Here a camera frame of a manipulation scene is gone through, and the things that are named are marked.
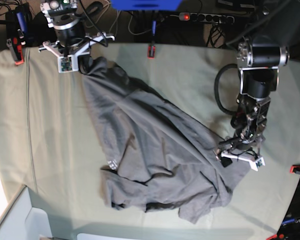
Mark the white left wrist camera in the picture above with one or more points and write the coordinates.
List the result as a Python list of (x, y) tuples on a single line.
[(256, 163)]

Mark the red black clamp centre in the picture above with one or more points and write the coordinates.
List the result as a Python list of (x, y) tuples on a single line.
[(151, 51)]

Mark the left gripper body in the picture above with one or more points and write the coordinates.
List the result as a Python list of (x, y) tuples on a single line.
[(241, 147)]

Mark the black power strip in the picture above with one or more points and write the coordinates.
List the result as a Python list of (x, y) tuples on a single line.
[(207, 18)]

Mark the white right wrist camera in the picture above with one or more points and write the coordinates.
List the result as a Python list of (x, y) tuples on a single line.
[(67, 64)]

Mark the red black clamp left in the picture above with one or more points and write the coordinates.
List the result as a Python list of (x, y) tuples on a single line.
[(15, 47)]

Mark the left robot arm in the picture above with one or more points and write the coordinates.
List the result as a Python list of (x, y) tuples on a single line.
[(262, 48)]

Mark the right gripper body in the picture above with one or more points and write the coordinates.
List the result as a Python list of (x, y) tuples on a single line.
[(81, 46)]

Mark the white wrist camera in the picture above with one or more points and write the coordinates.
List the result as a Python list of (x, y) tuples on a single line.
[(256, 163), (67, 64)]

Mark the red clamp bottom right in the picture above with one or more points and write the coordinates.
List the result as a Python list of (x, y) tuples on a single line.
[(278, 236)]

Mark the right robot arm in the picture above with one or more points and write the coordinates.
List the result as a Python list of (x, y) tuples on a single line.
[(63, 17)]

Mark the grey t-shirt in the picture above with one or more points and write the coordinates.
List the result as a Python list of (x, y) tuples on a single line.
[(158, 157)]

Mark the blue box top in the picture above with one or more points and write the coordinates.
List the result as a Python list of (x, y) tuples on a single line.
[(145, 5)]

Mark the white bin corner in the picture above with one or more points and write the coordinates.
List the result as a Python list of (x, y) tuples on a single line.
[(22, 221)]

